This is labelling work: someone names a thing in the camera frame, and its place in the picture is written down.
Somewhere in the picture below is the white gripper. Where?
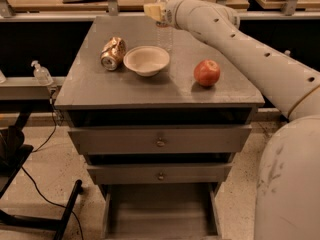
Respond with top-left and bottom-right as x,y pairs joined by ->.
143,0 -> 195,30

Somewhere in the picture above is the clear plastic water bottle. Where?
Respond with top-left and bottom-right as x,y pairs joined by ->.
156,0 -> 173,52

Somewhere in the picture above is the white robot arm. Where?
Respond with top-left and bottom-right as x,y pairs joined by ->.
144,0 -> 320,240

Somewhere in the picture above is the grey drawer cabinet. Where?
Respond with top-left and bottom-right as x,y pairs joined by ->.
54,14 -> 266,240

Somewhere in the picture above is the left hand sanitizer bottle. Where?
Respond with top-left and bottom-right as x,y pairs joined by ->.
31,60 -> 53,86

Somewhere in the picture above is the grey top drawer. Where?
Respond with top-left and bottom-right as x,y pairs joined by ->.
69,125 -> 252,155

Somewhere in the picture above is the grey middle drawer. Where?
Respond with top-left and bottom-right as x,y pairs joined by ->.
87,163 -> 231,185

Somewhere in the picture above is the grey open bottom drawer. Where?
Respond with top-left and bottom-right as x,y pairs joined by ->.
102,183 -> 222,240

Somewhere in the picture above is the white paper bowl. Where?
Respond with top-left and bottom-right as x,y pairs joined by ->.
123,46 -> 170,77

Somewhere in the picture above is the crushed gold soda can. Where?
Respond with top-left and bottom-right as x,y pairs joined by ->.
100,37 -> 127,71

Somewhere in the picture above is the red apple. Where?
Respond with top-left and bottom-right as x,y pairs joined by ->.
193,59 -> 220,87

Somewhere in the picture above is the black chair base left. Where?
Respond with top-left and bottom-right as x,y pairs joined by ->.
0,126 -> 84,240

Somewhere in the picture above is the black floor cable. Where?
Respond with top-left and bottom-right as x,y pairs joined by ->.
21,97 -> 85,240

